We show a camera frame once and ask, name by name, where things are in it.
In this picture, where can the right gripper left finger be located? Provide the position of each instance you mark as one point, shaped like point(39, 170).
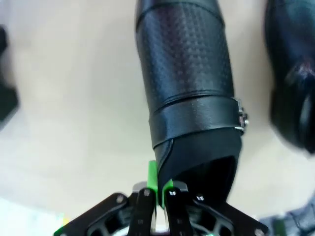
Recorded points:
point(137, 211)

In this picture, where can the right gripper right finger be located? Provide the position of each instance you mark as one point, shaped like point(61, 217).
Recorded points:
point(179, 214)

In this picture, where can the black leather loafer shoe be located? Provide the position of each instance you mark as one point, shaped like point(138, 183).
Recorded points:
point(184, 73)
point(288, 61)

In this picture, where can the black shoe stand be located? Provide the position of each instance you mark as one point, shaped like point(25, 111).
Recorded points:
point(7, 103)

